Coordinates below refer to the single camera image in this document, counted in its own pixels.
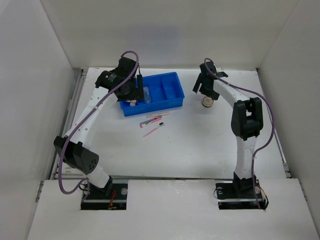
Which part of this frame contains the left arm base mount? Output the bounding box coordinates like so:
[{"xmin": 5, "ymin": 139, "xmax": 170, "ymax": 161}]
[{"xmin": 78, "ymin": 179, "xmax": 129, "ymax": 211}]

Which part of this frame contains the pink makeup brush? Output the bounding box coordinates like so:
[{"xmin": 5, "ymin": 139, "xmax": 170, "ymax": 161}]
[{"xmin": 139, "ymin": 117, "xmax": 162, "ymax": 128}]

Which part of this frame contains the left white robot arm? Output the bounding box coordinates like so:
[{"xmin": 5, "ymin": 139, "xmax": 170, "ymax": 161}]
[{"xmin": 53, "ymin": 53, "xmax": 143, "ymax": 199}]

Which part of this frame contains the beige cosmetic stick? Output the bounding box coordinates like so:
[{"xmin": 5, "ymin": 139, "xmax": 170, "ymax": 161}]
[{"xmin": 146, "ymin": 112, "xmax": 171, "ymax": 118}]

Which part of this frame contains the beige makeup sponge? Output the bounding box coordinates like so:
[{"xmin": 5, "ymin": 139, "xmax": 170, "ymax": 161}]
[{"xmin": 129, "ymin": 100, "xmax": 137, "ymax": 107}]

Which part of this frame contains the clear plastic bottle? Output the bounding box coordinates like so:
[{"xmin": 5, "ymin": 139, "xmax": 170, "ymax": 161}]
[{"xmin": 143, "ymin": 86, "xmax": 152, "ymax": 104}]

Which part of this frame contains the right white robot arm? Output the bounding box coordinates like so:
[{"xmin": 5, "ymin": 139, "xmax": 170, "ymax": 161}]
[{"xmin": 192, "ymin": 62, "xmax": 264, "ymax": 197}]

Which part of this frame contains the round compact case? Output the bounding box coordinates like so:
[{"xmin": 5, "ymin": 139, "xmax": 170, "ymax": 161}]
[{"xmin": 202, "ymin": 96, "xmax": 214, "ymax": 108}]

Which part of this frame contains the blue plastic organizer tray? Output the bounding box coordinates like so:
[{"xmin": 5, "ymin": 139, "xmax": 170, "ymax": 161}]
[{"xmin": 119, "ymin": 72, "xmax": 185, "ymax": 117}]

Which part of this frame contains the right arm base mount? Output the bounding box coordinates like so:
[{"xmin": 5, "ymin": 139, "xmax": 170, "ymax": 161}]
[{"xmin": 214, "ymin": 174, "xmax": 269, "ymax": 210}]

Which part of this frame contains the pink eyebrow comb brush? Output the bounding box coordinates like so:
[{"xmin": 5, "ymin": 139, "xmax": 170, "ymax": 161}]
[{"xmin": 143, "ymin": 122, "xmax": 165, "ymax": 138}]

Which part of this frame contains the houndstooth pattern pencil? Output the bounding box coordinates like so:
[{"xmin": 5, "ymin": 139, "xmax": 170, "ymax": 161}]
[{"xmin": 140, "ymin": 117, "xmax": 158, "ymax": 125}]

